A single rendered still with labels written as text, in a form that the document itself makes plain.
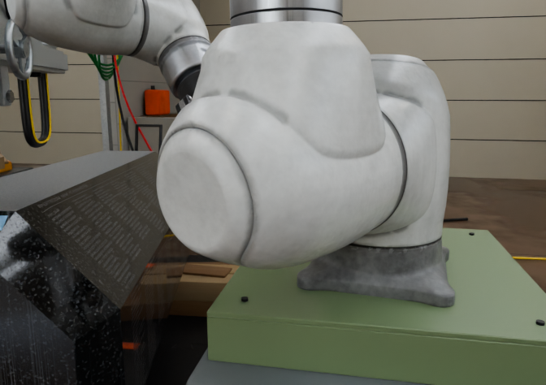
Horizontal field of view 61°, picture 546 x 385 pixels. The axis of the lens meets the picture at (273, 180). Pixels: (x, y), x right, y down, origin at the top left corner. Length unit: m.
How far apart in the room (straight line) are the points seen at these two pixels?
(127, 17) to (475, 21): 6.02
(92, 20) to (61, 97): 7.08
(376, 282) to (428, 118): 0.19
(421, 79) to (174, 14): 0.39
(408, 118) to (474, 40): 6.03
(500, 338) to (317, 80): 0.31
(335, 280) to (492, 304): 0.17
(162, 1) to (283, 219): 0.50
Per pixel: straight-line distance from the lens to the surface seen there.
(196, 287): 2.33
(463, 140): 6.51
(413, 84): 0.53
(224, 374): 0.53
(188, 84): 0.70
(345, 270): 0.57
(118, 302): 1.21
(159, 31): 0.74
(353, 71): 0.38
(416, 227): 0.56
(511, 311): 0.58
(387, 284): 0.56
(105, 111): 4.30
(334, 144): 0.36
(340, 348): 0.52
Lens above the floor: 1.09
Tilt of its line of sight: 11 degrees down
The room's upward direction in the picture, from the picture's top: straight up
